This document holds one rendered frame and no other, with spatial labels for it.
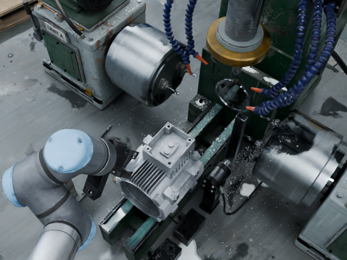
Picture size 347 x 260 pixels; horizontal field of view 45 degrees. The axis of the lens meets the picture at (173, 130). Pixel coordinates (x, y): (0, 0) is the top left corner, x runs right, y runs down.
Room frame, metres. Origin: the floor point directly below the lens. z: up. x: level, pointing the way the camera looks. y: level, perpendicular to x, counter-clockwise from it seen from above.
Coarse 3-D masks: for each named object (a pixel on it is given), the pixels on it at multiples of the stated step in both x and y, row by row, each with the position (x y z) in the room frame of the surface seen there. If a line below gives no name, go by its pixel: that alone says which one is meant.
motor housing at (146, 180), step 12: (144, 168) 0.57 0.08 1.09; (156, 168) 0.57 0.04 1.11; (120, 180) 0.55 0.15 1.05; (132, 180) 0.53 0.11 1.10; (144, 180) 0.53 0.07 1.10; (156, 180) 0.53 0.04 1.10; (168, 180) 0.55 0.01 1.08; (180, 180) 0.56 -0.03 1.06; (192, 180) 0.57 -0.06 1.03; (132, 192) 0.56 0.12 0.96; (144, 192) 0.50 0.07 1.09; (156, 192) 0.51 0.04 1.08; (180, 192) 0.53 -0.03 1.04; (144, 204) 0.53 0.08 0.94; (168, 204) 0.48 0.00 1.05; (156, 216) 0.48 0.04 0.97
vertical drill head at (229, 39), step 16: (240, 0) 0.84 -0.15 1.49; (256, 0) 0.83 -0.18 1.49; (240, 16) 0.83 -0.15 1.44; (256, 16) 0.84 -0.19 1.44; (208, 32) 0.88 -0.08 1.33; (224, 32) 0.86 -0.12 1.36; (240, 32) 0.83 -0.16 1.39; (256, 32) 0.86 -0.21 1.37; (208, 48) 0.84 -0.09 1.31; (224, 48) 0.82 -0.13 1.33; (240, 48) 0.81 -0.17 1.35; (256, 48) 0.83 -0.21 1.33; (240, 64) 0.79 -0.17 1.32
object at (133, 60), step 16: (128, 32) 1.05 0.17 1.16; (144, 32) 1.05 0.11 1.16; (160, 32) 1.07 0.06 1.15; (112, 48) 1.01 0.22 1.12; (128, 48) 0.99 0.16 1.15; (144, 48) 0.98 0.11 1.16; (160, 48) 0.98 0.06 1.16; (112, 64) 0.97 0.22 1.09; (128, 64) 0.94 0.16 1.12; (144, 64) 0.93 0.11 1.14; (160, 64) 0.93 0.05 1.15; (176, 64) 0.99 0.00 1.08; (112, 80) 0.96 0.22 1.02; (128, 80) 0.91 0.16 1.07; (144, 80) 0.89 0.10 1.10; (160, 80) 0.92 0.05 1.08; (176, 80) 0.99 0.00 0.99; (144, 96) 0.87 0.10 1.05; (160, 96) 0.92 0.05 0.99
